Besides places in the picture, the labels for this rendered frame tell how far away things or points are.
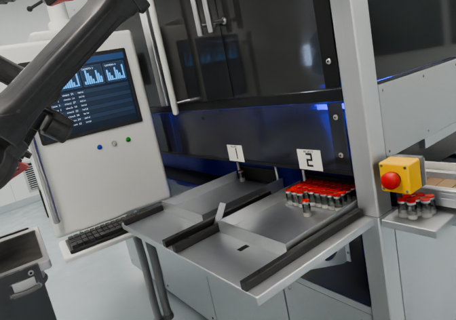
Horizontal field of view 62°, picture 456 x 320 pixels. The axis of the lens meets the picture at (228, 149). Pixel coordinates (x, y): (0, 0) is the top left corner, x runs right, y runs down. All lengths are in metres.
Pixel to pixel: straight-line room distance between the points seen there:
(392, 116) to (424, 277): 0.50
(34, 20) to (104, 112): 4.82
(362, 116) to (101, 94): 1.04
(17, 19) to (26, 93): 5.69
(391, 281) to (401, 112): 0.44
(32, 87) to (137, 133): 1.04
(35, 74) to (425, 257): 1.10
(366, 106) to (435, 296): 0.69
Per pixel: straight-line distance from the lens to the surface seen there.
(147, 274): 1.91
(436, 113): 1.25
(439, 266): 1.37
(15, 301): 0.80
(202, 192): 1.42
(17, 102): 0.63
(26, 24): 6.33
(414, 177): 0.94
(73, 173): 1.60
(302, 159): 1.10
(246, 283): 0.79
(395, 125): 1.05
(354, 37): 0.93
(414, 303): 1.27
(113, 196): 1.65
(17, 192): 6.20
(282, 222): 1.05
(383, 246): 1.06
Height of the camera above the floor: 1.31
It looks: 12 degrees down
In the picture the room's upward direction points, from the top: 12 degrees counter-clockwise
